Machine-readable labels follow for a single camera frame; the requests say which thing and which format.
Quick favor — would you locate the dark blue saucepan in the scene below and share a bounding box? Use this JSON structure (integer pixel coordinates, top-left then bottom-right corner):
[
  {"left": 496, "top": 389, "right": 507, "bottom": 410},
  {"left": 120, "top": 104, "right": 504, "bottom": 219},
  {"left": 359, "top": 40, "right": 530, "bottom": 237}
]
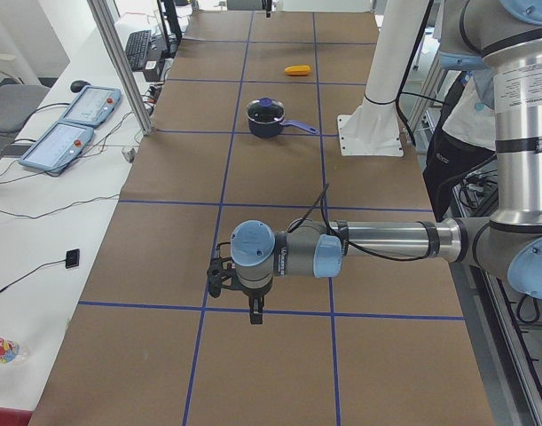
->
[{"left": 246, "top": 97, "right": 318, "bottom": 138}]

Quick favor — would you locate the glass lid blue knob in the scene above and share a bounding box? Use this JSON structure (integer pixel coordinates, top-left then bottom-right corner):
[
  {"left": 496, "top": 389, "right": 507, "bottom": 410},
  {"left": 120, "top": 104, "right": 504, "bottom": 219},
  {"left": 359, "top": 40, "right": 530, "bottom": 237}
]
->
[{"left": 246, "top": 97, "right": 285, "bottom": 123}]

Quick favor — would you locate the yellow corn cob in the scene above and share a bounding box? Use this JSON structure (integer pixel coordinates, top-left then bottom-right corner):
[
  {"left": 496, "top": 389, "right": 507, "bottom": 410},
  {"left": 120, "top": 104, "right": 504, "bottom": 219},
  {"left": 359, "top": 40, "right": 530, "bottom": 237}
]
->
[{"left": 284, "top": 65, "right": 311, "bottom": 76}]

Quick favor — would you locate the small black square sensor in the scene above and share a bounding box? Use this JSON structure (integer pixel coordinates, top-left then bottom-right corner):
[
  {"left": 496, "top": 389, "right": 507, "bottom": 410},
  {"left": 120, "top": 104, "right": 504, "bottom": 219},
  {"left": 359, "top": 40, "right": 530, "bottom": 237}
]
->
[{"left": 65, "top": 248, "right": 81, "bottom": 269}]

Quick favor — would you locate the lower teach pendant tablet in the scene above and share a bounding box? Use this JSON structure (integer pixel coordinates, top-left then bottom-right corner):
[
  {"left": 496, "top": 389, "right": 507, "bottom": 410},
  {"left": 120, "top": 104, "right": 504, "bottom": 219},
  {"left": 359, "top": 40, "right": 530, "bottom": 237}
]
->
[{"left": 19, "top": 121, "right": 94, "bottom": 173}]

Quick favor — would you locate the teach pendant tablet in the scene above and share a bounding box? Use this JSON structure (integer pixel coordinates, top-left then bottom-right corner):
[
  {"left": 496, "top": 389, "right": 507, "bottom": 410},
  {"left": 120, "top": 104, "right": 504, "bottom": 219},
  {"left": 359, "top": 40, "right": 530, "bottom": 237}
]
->
[
  {"left": 60, "top": 85, "right": 122, "bottom": 129},
  {"left": 19, "top": 121, "right": 94, "bottom": 173}
]

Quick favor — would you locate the upper teach pendant tablet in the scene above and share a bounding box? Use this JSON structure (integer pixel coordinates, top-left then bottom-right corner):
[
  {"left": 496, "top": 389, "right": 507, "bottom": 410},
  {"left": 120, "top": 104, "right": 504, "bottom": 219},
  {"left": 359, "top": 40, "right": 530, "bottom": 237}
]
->
[{"left": 60, "top": 85, "right": 122, "bottom": 129}]

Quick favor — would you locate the red plastic bottle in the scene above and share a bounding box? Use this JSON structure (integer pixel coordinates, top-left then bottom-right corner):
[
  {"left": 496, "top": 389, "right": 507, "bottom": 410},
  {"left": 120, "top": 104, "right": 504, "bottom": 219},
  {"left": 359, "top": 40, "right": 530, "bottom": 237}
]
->
[{"left": 0, "top": 336, "right": 30, "bottom": 365}]

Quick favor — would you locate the black computer mouse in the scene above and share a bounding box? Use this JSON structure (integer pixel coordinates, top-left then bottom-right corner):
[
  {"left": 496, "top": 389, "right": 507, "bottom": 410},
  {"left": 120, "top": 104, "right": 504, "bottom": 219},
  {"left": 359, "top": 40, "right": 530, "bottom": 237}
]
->
[{"left": 70, "top": 80, "right": 90, "bottom": 93}]

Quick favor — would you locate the black keyboard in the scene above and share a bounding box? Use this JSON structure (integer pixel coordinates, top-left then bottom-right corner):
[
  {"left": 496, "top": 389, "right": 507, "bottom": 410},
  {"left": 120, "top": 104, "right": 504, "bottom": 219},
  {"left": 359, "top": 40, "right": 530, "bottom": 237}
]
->
[{"left": 125, "top": 30, "right": 151, "bottom": 71}]

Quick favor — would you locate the grey office chair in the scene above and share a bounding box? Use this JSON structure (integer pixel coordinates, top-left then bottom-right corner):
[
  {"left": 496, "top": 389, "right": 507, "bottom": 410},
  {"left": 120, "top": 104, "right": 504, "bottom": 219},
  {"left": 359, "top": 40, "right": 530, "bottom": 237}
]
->
[{"left": 0, "top": 53, "right": 50, "bottom": 146}]

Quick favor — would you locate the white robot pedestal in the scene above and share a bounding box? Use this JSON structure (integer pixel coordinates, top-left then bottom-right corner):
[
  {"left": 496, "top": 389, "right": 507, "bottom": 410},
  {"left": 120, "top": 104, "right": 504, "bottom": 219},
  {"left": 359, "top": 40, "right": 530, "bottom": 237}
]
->
[{"left": 337, "top": 0, "right": 432, "bottom": 157}]

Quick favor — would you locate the aluminium frame post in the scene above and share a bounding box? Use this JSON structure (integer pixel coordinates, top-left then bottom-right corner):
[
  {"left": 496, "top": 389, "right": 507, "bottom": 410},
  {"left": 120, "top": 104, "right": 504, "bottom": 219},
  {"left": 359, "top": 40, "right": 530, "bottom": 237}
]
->
[{"left": 87, "top": 0, "right": 153, "bottom": 136}]

